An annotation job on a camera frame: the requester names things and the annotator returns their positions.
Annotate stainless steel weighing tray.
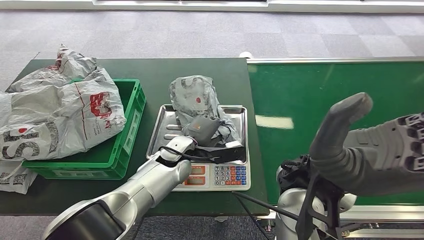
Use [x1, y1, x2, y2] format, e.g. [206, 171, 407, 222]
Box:
[146, 104, 249, 166]

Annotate black right camera bracket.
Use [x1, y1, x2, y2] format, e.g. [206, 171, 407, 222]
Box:
[295, 172, 344, 240]

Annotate green plastic crate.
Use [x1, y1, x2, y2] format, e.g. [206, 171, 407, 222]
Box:
[21, 78, 147, 181]

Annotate grey plastic mailer package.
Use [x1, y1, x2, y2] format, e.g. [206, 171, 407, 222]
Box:
[168, 75, 243, 147]

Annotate black right camera cable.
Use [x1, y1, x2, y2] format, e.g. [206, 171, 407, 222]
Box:
[231, 191, 301, 240]

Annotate large grey red-print mailer bag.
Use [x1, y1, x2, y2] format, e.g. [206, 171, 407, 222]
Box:
[0, 67, 127, 150]

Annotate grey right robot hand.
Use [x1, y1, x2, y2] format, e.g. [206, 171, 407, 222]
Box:
[308, 92, 424, 197]

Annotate grey mailer bag black letters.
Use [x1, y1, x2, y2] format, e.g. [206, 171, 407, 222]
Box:
[0, 120, 72, 163]

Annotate crumpled grey mailer bag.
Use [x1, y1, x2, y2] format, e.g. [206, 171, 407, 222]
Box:
[5, 43, 99, 94]

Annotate white electronic scale base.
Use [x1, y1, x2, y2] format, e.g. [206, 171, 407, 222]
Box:
[172, 161, 252, 192]

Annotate small grey mailer bag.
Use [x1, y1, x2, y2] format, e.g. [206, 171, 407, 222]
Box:
[0, 160, 38, 195]

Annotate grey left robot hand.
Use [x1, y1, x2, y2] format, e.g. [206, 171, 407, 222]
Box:
[183, 114, 233, 149]

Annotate green conveyor belt machine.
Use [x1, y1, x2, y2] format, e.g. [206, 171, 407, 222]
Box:
[246, 56, 424, 239]

